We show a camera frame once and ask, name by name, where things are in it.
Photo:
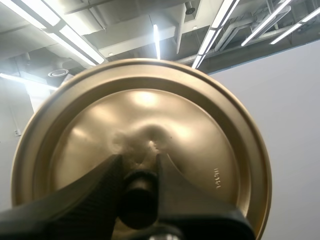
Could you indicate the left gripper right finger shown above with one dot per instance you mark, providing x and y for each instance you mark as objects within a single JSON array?
[{"x": 190, "y": 212}]

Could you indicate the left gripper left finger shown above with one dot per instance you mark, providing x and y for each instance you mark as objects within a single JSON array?
[{"x": 75, "y": 212}]

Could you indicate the round ceiling vent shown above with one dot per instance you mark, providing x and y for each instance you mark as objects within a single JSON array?
[{"x": 58, "y": 73}]

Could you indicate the gold pot lid black knob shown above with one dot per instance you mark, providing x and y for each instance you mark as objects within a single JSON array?
[{"x": 160, "y": 110}]

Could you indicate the long ceiling light strip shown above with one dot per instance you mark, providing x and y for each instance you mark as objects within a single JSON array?
[
  {"x": 156, "y": 42},
  {"x": 265, "y": 25},
  {"x": 212, "y": 35},
  {"x": 67, "y": 32},
  {"x": 295, "y": 27}
]

